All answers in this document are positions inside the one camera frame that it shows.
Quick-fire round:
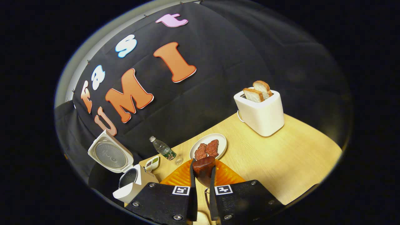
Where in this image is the clear plastic water bottle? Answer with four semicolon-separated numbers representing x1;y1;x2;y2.
149;136;183;165

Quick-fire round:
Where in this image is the small divided condiment dish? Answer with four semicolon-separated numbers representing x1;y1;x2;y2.
145;155;160;172

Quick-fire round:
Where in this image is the cream rice container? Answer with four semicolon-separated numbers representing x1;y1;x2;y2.
192;211;216;225

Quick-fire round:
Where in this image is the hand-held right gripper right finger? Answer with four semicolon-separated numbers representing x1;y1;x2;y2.
209;159;285;225

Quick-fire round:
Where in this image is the white round plate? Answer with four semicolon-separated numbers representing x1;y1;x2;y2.
189;133;228;161

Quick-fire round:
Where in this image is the white rice cooker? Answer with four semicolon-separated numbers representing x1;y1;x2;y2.
87;130;160;204

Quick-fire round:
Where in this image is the white toaster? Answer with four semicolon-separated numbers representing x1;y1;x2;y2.
234;88;285;137

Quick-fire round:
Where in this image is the red meat slice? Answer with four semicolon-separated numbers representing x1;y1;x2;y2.
195;143;208;160
205;139;219;158

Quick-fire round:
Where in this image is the black backdrop cloth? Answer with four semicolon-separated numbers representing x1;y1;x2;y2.
55;0;353;188

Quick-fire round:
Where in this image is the brown wooden spoon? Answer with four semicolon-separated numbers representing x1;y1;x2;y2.
192;156;216;188

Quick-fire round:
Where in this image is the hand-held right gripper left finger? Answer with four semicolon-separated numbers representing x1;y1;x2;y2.
124;159;198;225

